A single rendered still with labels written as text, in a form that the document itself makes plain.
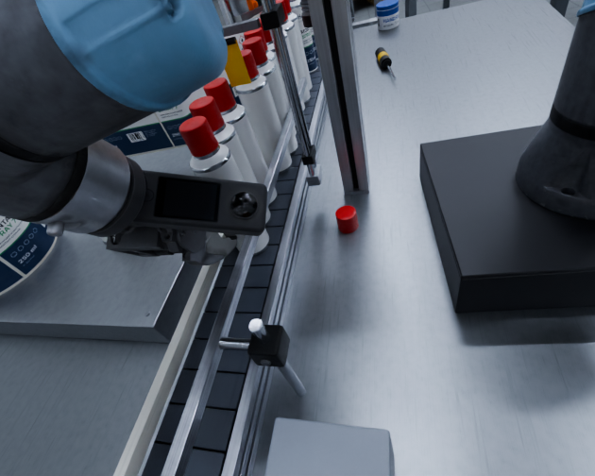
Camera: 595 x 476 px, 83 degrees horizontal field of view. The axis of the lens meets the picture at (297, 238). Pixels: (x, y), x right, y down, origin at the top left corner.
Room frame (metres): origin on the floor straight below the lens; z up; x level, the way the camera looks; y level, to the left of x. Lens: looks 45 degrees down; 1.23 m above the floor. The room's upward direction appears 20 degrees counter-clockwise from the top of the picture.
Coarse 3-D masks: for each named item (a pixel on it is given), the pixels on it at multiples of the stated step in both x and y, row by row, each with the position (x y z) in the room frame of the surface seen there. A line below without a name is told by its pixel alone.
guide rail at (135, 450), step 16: (208, 272) 0.32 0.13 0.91; (208, 288) 0.30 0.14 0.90; (192, 304) 0.27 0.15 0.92; (192, 320) 0.26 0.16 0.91; (176, 336) 0.24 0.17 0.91; (176, 352) 0.22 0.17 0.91; (160, 368) 0.20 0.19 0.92; (176, 368) 0.21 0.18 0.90; (160, 384) 0.18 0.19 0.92; (160, 400) 0.17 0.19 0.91; (144, 416) 0.16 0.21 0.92; (160, 416) 0.16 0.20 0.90; (144, 432) 0.14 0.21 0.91; (128, 448) 0.13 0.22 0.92; (144, 448) 0.13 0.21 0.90; (128, 464) 0.12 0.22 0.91
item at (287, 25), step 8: (280, 0) 0.79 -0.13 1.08; (288, 24) 0.77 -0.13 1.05; (288, 32) 0.77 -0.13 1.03; (296, 32) 0.78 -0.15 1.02; (296, 40) 0.77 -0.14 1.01; (296, 48) 0.77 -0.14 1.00; (296, 56) 0.77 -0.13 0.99; (296, 64) 0.77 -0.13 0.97; (304, 72) 0.78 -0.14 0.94; (304, 96) 0.77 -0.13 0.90
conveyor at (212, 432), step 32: (288, 192) 0.47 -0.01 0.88; (256, 256) 0.35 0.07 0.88; (224, 288) 0.31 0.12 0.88; (256, 288) 0.29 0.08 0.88; (192, 352) 0.23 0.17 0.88; (224, 352) 0.22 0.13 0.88; (192, 384) 0.19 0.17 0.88; (224, 384) 0.18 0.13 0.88; (224, 416) 0.14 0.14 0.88; (160, 448) 0.14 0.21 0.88; (224, 448) 0.12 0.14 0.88
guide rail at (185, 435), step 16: (304, 80) 0.69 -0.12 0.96; (288, 112) 0.58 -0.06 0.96; (288, 128) 0.52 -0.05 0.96; (272, 160) 0.45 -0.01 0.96; (272, 176) 0.41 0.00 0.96; (272, 192) 0.39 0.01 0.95; (256, 240) 0.30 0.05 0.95; (240, 256) 0.28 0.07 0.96; (240, 272) 0.25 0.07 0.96; (240, 288) 0.24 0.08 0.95; (224, 304) 0.22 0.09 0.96; (224, 320) 0.20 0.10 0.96; (224, 336) 0.19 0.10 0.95; (208, 352) 0.17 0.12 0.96; (208, 368) 0.16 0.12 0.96; (208, 384) 0.14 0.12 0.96; (192, 400) 0.13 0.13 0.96; (192, 416) 0.12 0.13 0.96; (176, 432) 0.11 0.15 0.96; (192, 432) 0.11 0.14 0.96; (176, 448) 0.10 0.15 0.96; (192, 448) 0.10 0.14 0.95; (176, 464) 0.09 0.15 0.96
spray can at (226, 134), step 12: (204, 96) 0.44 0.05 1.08; (192, 108) 0.42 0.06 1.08; (204, 108) 0.41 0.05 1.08; (216, 108) 0.42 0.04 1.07; (216, 120) 0.41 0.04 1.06; (216, 132) 0.41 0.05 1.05; (228, 132) 0.41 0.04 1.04; (228, 144) 0.40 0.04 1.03; (240, 144) 0.42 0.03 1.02; (240, 156) 0.41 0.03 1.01; (240, 168) 0.40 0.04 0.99; (252, 180) 0.41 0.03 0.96
